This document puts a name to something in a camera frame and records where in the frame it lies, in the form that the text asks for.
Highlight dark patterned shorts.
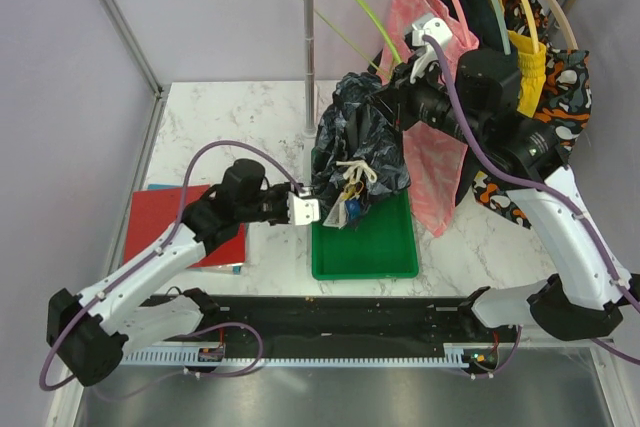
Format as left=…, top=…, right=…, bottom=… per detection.
left=311, top=72, right=411, bottom=212

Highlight white blue price tag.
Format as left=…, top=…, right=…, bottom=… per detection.
left=323, top=193, right=362, bottom=229

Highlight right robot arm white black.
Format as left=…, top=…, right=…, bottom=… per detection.
left=372, top=47, right=639, bottom=341

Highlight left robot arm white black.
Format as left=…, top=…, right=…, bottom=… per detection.
left=45, top=159, right=304, bottom=387

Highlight yellow shorts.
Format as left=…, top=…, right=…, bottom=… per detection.
left=499, top=0, right=547, bottom=117

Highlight camouflage patterned shorts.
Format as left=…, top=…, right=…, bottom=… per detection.
left=469, top=0, right=593, bottom=231

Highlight green hanger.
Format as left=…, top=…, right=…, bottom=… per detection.
left=312, top=0, right=402, bottom=78

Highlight pink dress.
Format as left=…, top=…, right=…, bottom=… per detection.
left=380, top=0, right=479, bottom=237

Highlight dark navy garment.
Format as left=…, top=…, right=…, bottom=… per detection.
left=459, top=0, right=504, bottom=53

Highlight green plastic tray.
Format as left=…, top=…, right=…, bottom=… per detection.
left=311, top=192, right=419, bottom=281

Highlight red folder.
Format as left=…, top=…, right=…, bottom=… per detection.
left=121, top=185, right=247, bottom=269

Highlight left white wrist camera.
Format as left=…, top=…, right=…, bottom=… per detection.
left=287, top=188, right=321, bottom=226

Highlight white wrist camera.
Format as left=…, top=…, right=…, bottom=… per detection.
left=405, top=13, right=453, bottom=84
left=287, top=188, right=321, bottom=226

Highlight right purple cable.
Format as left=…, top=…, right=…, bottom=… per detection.
left=422, top=34, right=640, bottom=366

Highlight purple cable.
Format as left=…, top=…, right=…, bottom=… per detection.
left=38, top=140, right=309, bottom=392
left=422, top=34, right=640, bottom=366

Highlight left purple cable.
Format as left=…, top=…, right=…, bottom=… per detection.
left=38, top=140, right=309, bottom=392

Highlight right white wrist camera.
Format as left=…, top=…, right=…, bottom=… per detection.
left=405, top=13, right=453, bottom=84

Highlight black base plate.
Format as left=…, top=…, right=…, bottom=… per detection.
left=139, top=295, right=521, bottom=361

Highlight white cable duct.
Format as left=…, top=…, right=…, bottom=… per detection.
left=121, top=343, right=496, bottom=369

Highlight aluminium frame post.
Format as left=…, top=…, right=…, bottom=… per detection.
left=98, top=0, right=164, bottom=99

